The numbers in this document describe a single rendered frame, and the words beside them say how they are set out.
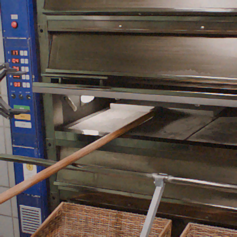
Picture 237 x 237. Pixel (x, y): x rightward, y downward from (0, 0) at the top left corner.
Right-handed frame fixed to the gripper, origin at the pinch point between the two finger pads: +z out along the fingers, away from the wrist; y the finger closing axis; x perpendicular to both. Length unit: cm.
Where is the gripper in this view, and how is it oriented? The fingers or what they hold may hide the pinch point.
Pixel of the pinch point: (24, 92)
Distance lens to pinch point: 231.2
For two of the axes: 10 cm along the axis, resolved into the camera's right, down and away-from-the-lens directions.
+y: 0.4, 9.7, 2.4
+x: -4.7, 2.4, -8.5
